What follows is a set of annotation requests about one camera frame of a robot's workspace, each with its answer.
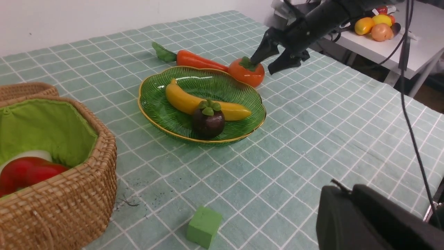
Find dark purple mangosteen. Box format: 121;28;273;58
192;99;225;139

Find orange carrot with leaves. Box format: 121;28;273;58
151;42;228;72

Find black right camera cable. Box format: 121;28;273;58
378;0;443;230

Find white radish with leaves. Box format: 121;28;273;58
0;150;53;171

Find white side table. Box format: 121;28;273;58
313;1;444;98

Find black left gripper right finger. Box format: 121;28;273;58
351;184;443;250

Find red toy fruit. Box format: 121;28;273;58
373;5;388;15

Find orange yellow toy fruit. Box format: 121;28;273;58
354;17;375;35

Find woven wicker basket green lining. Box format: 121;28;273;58
0;95;117;250

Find orange persimmon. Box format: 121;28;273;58
228;56;265;88

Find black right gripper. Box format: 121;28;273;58
250;14;333;75

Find red bell pepper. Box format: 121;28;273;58
0;157;69;197

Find peach toy fruit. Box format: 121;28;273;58
371;23;394;42

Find dark purple toy fruit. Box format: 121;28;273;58
391;23;401;37

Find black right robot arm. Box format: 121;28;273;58
249;0;399;74

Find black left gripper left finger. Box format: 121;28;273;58
316;179;395;250

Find green glass leaf plate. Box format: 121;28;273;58
138;66;266;144

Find green foam cube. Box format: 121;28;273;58
186;206;222;250

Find yellow banana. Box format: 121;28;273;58
165;79;252;121

